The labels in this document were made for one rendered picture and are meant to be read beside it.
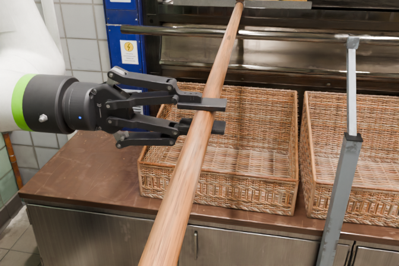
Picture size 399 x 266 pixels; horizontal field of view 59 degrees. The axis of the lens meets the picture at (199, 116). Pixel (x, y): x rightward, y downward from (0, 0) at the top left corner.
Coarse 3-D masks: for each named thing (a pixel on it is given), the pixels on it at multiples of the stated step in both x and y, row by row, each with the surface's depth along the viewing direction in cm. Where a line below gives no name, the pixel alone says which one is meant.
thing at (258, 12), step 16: (224, 16) 144; (256, 16) 142; (272, 16) 141; (288, 16) 140; (304, 16) 139; (320, 16) 138; (336, 16) 137; (352, 16) 136; (368, 16) 135; (384, 16) 134
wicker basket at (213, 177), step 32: (224, 96) 155; (288, 96) 150; (256, 128) 155; (288, 128) 153; (160, 160) 149; (224, 160) 150; (256, 160) 149; (288, 160) 149; (160, 192) 128; (224, 192) 131; (256, 192) 131; (288, 192) 117
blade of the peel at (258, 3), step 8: (176, 0) 144; (184, 0) 144; (192, 0) 143; (200, 0) 143; (208, 0) 142; (216, 0) 142; (224, 0) 141; (232, 0) 141; (248, 0) 140; (256, 0) 139; (264, 0) 139; (304, 8) 138
